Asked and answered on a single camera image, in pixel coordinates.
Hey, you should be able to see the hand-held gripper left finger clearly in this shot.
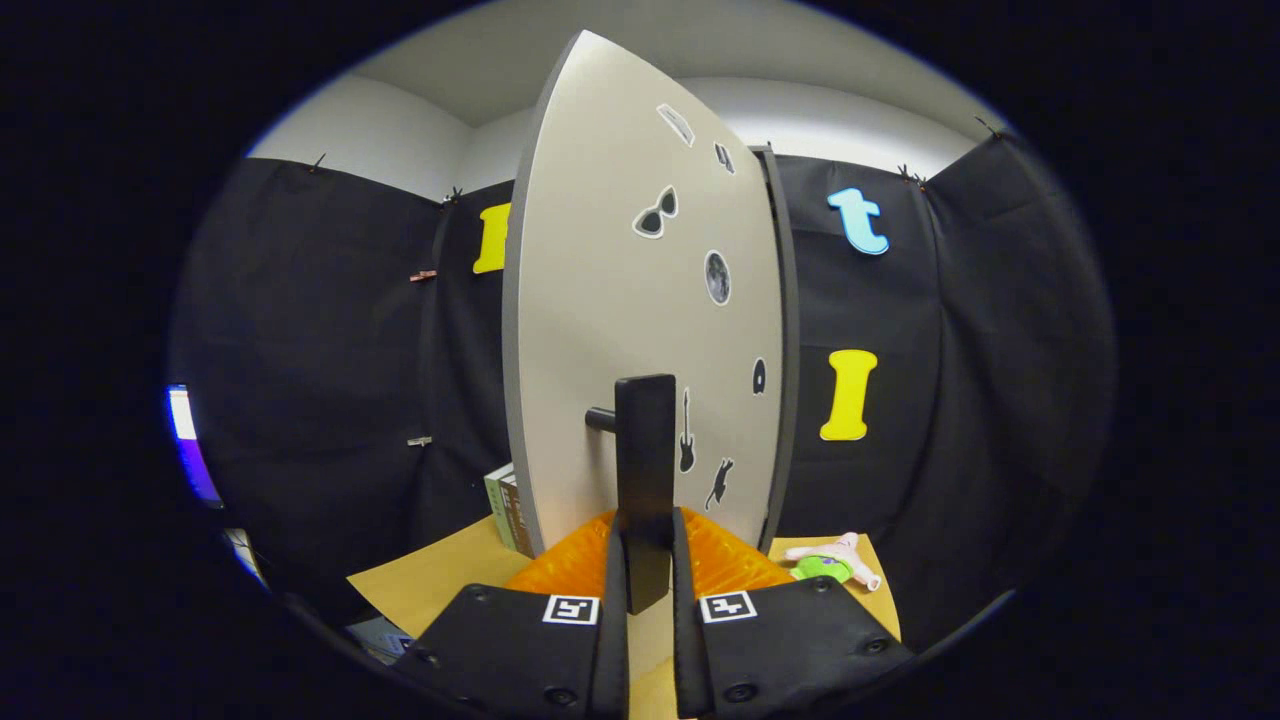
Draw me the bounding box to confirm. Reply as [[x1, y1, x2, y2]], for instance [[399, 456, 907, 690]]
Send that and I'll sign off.
[[400, 510, 632, 720]]

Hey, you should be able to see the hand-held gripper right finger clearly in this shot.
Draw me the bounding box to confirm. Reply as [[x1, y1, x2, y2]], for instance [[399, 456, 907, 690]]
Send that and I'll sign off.
[[671, 507, 916, 720]]

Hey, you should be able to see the black door handle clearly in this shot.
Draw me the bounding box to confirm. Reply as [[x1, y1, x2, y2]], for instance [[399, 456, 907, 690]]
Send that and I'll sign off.
[[585, 374, 679, 615]]

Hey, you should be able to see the pink and green plush toy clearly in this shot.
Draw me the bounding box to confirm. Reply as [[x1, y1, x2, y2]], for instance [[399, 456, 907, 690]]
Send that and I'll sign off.
[[783, 532, 883, 593]]

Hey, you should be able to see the green book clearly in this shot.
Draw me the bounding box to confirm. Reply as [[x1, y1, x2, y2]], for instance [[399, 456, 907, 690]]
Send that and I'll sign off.
[[484, 462, 522, 547]]

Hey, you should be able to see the pale patterned item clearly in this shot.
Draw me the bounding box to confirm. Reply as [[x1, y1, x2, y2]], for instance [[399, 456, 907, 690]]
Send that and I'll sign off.
[[345, 615, 417, 667]]

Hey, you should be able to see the black backdrop cloth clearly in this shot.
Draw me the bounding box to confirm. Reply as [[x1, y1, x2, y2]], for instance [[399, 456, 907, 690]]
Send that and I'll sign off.
[[170, 128, 1116, 653]]

